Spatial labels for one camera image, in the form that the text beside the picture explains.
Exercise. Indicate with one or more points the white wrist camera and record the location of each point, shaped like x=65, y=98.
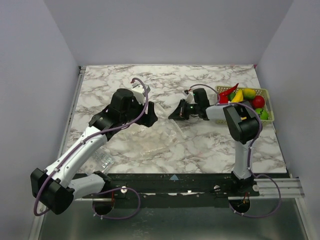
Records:
x=139, y=92
x=188, y=95

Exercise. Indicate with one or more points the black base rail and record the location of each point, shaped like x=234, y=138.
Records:
x=169, y=190

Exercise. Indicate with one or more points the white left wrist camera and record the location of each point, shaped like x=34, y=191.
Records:
x=139, y=92

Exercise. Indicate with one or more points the red chili pepper toy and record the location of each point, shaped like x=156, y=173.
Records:
x=227, y=92

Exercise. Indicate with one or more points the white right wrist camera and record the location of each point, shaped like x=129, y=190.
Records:
x=188, y=95

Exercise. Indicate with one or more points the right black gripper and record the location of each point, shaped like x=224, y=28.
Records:
x=185, y=110

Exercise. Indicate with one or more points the red bell pepper toy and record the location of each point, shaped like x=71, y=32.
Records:
x=223, y=99

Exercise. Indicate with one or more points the red pomegranate toy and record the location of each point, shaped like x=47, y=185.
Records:
x=258, y=102

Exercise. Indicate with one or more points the yellow banana bunch toy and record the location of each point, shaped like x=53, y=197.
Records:
x=239, y=97

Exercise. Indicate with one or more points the beige plastic basket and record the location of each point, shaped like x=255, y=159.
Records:
x=260, y=91

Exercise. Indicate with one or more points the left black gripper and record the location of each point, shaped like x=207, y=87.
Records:
x=149, y=119

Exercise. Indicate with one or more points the green watermelon toy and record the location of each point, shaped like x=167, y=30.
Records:
x=262, y=113

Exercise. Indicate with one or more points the yellow lemon toy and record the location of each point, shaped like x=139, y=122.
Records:
x=248, y=93

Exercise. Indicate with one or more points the green bell pepper toy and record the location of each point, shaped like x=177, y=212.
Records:
x=231, y=96

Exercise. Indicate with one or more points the aluminium extrusion rail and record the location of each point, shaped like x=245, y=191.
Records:
x=288, y=188

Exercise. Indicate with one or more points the clear zip top bag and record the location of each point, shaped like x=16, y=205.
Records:
x=142, y=142

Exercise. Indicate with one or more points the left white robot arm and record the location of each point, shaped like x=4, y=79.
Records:
x=55, y=186

